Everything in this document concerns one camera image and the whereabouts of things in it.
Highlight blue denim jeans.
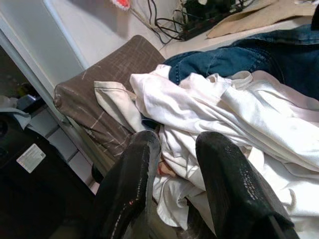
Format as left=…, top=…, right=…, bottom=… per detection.
left=163, top=23, right=319, bottom=100

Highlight brown checked pillow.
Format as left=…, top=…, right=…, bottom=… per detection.
left=53, top=34, right=166, bottom=162

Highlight black power strip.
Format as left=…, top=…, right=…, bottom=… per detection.
left=180, top=9, right=247, bottom=41

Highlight red and white object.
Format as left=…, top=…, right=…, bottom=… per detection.
left=111, top=0, right=133, bottom=12

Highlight black appliance with white label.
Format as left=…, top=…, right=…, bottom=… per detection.
left=0, top=117, right=100, bottom=239

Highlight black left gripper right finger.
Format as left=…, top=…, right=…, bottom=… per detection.
left=195, top=131, right=300, bottom=239

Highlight black cable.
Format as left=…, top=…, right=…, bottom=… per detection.
left=147, top=0, right=190, bottom=44

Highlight beige cloth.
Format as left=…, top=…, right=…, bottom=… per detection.
left=206, top=0, right=319, bottom=39

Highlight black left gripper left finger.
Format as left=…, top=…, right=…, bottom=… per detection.
left=86, top=130, right=162, bottom=239

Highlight grey blue cloth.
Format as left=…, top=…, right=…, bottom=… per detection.
left=0, top=96, right=32, bottom=130

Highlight cream cloth with seam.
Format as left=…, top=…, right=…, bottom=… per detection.
left=93, top=80, right=150, bottom=134

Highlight white crumpled garment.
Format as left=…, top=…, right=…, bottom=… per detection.
left=129, top=64, right=319, bottom=231

